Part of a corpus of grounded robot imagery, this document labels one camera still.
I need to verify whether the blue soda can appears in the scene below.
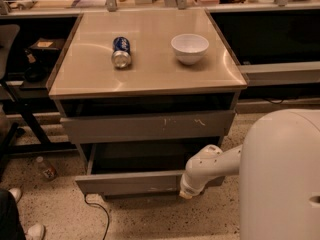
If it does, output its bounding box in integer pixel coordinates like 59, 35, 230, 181
111, 37, 131, 68

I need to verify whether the grey drawer cabinet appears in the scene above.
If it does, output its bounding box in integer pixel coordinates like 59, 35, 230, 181
45, 7, 250, 202

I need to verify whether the white shoe lower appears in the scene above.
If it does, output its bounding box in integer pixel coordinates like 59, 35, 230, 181
25, 223, 45, 240

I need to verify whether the plastic bottle on floor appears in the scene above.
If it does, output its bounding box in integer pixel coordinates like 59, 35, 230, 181
36, 156, 57, 180

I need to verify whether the black box with label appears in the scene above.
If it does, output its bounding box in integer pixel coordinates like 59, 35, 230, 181
29, 38, 65, 61

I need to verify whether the white shoe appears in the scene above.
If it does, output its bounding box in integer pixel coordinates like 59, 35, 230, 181
25, 223, 45, 240
9, 188, 22, 202

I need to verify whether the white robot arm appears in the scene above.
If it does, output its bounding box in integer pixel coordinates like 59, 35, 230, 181
180, 109, 320, 240

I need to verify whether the black floor cable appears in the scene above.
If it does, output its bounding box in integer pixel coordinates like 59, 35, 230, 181
83, 193, 111, 240

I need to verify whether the dark trouser leg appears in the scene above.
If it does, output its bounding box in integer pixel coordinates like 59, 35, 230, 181
0, 189, 26, 240

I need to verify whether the grey drawer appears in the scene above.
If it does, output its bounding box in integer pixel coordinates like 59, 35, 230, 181
61, 110, 235, 144
75, 141, 226, 197

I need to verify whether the white bowl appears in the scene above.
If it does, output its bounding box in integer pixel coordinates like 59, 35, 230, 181
171, 34, 209, 65

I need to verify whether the grey top drawer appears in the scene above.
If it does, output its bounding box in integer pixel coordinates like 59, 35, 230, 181
61, 110, 235, 144

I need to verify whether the white shoe upper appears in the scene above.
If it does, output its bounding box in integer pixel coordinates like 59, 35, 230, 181
9, 188, 22, 202

